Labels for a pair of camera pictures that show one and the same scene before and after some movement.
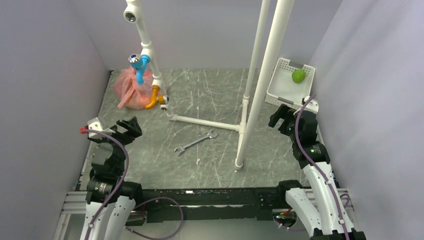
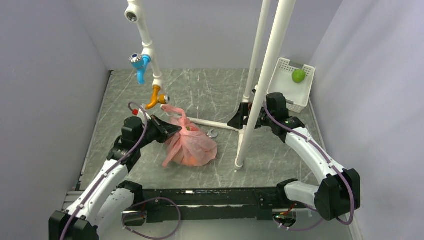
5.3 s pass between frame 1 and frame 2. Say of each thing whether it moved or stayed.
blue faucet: stayed
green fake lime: stayed
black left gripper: moved
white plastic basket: stayed
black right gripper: moved
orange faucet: stayed
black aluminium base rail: stayed
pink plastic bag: moved
